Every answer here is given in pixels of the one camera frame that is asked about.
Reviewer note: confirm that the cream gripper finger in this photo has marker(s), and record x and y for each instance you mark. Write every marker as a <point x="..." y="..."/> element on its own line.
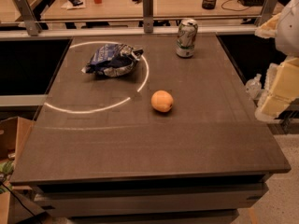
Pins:
<point x="269" y="28"/>
<point x="281" y="88"/>

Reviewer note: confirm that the green white 7up can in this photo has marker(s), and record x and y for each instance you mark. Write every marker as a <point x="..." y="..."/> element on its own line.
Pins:
<point x="187" y="31"/>

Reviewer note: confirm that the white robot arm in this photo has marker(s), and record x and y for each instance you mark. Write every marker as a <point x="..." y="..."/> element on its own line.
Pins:
<point x="287" y="35"/>

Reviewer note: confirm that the blue crumpled chip bag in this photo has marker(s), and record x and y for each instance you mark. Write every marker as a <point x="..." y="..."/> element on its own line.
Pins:
<point x="113" y="60"/>

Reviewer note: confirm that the black mesh cup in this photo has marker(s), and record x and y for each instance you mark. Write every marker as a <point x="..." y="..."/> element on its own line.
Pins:
<point x="209" y="4"/>

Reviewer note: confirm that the orange fruit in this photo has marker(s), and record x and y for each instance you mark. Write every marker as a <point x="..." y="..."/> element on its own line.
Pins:
<point x="162" y="101"/>

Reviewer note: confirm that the brown cardboard box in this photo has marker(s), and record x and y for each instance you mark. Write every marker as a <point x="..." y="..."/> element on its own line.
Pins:
<point x="16" y="202"/>

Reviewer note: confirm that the right metal rail bracket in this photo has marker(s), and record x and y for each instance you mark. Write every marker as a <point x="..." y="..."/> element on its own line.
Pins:
<point x="266" y="12"/>

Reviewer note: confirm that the metal rail bracket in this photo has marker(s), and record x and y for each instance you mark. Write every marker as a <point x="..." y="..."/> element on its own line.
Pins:
<point x="266" y="12"/>
<point x="148" y="16"/>
<point x="32" y="26"/>

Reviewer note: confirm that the middle metal rail bracket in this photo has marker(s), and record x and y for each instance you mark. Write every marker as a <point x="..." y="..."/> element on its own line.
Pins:
<point x="148" y="16"/>

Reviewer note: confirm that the left metal rail bracket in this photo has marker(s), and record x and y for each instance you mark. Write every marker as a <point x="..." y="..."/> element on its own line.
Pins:
<point x="32" y="26"/>

